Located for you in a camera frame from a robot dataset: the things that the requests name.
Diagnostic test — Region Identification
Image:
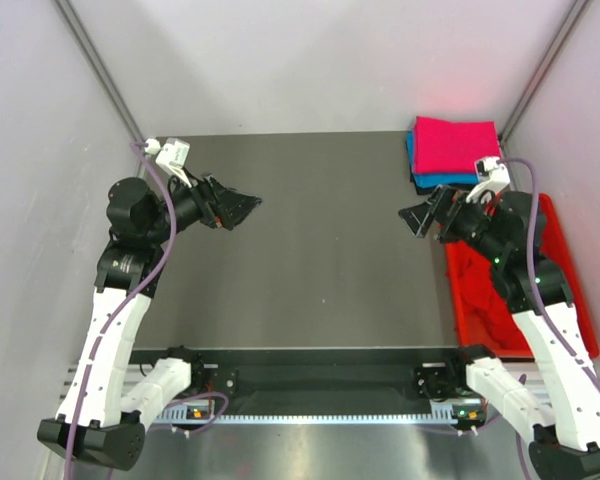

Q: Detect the red t shirts pile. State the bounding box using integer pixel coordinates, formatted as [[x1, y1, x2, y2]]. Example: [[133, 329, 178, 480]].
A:
[[445, 242, 528, 356]]

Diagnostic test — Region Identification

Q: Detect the left aluminium frame post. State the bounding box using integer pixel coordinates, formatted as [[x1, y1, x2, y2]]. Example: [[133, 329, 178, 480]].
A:
[[51, 0, 144, 141]]

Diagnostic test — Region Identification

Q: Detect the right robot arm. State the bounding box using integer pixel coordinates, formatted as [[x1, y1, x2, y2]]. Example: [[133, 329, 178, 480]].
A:
[[399, 186, 600, 479]]

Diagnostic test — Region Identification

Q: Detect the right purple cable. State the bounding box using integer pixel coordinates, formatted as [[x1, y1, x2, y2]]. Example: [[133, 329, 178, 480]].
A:
[[502, 158, 600, 480]]

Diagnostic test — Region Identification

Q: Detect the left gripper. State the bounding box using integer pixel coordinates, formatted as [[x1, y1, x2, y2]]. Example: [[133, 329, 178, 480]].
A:
[[145, 166, 261, 244]]

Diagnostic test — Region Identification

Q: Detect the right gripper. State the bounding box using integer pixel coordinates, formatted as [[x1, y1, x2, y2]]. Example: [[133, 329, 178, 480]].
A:
[[397, 184, 507, 263]]

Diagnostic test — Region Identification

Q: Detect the right aluminium frame post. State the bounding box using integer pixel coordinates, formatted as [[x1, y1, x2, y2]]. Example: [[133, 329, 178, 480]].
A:
[[498, 0, 593, 147]]

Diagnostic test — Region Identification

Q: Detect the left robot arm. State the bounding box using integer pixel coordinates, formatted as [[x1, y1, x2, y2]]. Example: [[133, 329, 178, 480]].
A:
[[37, 175, 262, 474]]

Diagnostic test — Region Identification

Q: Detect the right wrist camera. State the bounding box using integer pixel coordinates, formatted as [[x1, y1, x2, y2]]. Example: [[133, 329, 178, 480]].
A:
[[466, 156, 511, 203]]

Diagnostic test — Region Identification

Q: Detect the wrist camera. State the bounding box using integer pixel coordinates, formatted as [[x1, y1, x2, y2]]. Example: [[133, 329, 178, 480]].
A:
[[142, 138, 191, 186], [466, 156, 511, 203]]

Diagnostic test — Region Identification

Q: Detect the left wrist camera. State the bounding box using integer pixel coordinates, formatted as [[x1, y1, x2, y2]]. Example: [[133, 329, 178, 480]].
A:
[[142, 138, 191, 186]]

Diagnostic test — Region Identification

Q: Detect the folded blue t shirt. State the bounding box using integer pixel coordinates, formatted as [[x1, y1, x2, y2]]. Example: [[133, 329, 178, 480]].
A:
[[405, 131, 478, 190]]

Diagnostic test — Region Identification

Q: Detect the pink t shirt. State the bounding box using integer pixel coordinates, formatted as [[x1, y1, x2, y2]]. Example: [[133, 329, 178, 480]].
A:
[[413, 116, 500, 174]]

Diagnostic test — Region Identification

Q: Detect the aluminium front rail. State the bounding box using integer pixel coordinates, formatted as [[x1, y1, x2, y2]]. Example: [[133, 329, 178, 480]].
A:
[[59, 362, 551, 405]]

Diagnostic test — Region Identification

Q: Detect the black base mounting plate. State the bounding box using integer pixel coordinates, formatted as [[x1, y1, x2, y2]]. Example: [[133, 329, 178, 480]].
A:
[[189, 348, 461, 415]]

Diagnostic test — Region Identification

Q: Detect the aluminium frame post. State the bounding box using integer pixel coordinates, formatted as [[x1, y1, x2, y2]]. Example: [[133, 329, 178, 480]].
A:
[[498, 0, 593, 147], [51, 0, 144, 141]]

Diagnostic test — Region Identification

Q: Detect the grey slotted cable duct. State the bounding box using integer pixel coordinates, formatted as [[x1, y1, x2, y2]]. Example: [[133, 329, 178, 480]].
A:
[[154, 401, 486, 426]]

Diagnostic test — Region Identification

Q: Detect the red plastic bin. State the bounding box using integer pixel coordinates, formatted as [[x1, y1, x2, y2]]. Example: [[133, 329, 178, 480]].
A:
[[442, 193, 600, 361]]

